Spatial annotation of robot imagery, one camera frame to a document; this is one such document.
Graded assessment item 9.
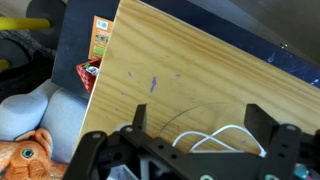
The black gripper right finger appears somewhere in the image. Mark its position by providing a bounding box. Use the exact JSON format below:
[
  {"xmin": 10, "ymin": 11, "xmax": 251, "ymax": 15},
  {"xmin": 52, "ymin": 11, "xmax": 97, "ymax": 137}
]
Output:
[{"xmin": 244, "ymin": 104, "xmax": 279, "ymax": 154}]

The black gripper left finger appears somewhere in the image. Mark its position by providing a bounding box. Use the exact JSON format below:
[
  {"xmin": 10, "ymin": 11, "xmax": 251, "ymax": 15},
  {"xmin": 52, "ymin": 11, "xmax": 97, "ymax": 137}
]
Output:
[{"xmin": 132, "ymin": 104, "xmax": 147, "ymax": 130}]

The red plastic basket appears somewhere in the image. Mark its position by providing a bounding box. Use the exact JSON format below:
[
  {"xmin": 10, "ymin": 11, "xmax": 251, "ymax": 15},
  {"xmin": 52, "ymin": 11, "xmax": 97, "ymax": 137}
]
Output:
[{"xmin": 76, "ymin": 59, "xmax": 101, "ymax": 94}]

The light blue cushion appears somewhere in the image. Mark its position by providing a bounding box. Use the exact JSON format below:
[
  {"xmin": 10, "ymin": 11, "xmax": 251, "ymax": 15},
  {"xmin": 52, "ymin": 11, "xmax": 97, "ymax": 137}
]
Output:
[{"xmin": 0, "ymin": 79, "xmax": 88, "ymax": 163}]

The orange product box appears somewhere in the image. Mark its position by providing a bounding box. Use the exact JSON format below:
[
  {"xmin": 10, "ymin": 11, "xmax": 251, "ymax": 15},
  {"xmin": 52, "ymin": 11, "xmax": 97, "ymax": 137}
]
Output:
[{"xmin": 88, "ymin": 16, "xmax": 113, "ymax": 60}]

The orange plush toy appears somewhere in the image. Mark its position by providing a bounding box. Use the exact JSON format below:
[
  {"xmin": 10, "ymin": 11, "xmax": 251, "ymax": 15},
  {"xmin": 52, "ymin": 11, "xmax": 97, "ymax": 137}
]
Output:
[{"xmin": 0, "ymin": 128, "xmax": 68, "ymax": 180}]

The yellow foam bar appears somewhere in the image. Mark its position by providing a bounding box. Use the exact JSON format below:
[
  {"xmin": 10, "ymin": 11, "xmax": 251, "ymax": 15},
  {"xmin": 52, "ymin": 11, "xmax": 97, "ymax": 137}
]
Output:
[{"xmin": 0, "ymin": 17, "xmax": 51, "ymax": 30}]

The white usb charging cable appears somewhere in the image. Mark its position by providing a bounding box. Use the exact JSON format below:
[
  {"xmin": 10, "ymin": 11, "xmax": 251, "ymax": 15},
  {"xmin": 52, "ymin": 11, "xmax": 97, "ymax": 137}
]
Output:
[{"xmin": 171, "ymin": 124, "xmax": 268, "ymax": 158}]

